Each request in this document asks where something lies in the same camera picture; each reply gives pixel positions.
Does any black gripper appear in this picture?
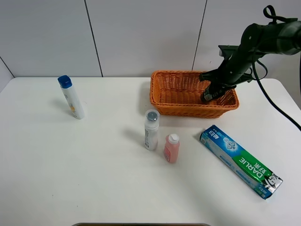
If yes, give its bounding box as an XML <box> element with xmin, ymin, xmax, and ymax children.
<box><xmin>199</xmin><ymin>50</ymin><xmax>253</xmax><ymax>91</ymax></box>

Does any dark grey cosmetic tube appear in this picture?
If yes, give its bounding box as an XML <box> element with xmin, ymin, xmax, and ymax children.
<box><xmin>200</xmin><ymin>83</ymin><xmax>226</xmax><ymax>103</ymax></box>

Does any dark green robot arm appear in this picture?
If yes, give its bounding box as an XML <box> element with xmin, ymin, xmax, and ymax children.
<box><xmin>199</xmin><ymin>20</ymin><xmax>301</xmax><ymax>87</ymax></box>

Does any orange wicker basket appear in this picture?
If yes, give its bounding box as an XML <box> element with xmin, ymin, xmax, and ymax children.
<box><xmin>150</xmin><ymin>70</ymin><xmax>239</xmax><ymax>119</ymax></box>

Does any blue green toothpaste box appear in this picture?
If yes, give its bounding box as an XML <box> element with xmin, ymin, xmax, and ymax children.
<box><xmin>199</xmin><ymin>125</ymin><xmax>283</xmax><ymax>200</ymax></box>

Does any white bottle clear cap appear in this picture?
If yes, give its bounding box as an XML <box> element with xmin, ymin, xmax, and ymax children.
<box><xmin>144</xmin><ymin>109</ymin><xmax>160</xmax><ymax>151</ymax></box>

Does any pink liquid bottle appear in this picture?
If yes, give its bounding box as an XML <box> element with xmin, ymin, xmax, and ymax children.
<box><xmin>164</xmin><ymin>134</ymin><xmax>180</xmax><ymax>163</ymax></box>

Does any white bottle blue cap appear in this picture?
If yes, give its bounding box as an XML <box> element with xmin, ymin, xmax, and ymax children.
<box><xmin>57</xmin><ymin>75</ymin><xmax>85</xmax><ymax>120</ymax></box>

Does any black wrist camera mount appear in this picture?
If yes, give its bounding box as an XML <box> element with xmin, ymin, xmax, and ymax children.
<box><xmin>218</xmin><ymin>45</ymin><xmax>238</xmax><ymax>60</ymax></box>

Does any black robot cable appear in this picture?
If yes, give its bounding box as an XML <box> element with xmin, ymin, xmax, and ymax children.
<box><xmin>249</xmin><ymin>5</ymin><xmax>301</xmax><ymax>131</ymax></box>

